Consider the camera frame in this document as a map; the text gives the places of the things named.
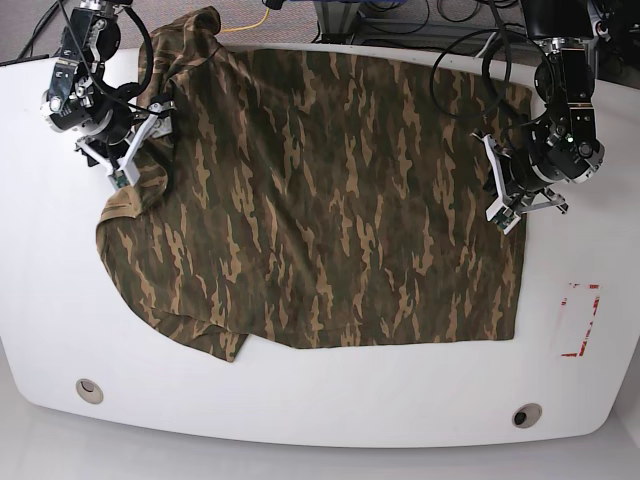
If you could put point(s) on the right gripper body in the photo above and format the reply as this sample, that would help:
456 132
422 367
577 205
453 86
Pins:
121 134

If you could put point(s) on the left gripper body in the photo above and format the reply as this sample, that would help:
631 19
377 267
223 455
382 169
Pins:
513 180

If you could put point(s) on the camouflage t-shirt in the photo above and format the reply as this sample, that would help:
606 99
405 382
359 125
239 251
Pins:
311 198

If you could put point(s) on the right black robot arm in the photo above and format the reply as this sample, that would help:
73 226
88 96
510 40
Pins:
77 92

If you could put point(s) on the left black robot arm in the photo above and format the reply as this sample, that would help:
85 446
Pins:
561 144

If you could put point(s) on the red tape rectangle marking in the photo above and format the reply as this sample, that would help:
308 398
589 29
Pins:
577 313

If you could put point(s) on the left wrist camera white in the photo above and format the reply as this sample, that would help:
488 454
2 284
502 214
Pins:
502 216

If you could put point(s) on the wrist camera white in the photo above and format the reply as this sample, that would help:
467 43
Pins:
120 179
502 216

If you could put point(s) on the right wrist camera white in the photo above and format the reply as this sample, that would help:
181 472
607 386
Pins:
120 179

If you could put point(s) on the right table cable grommet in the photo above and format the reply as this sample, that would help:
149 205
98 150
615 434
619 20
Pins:
527 416

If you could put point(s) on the table cable grommet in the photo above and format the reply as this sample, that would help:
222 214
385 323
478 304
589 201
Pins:
89 391
527 416

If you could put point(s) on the left table cable grommet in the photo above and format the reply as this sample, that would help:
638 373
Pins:
89 391

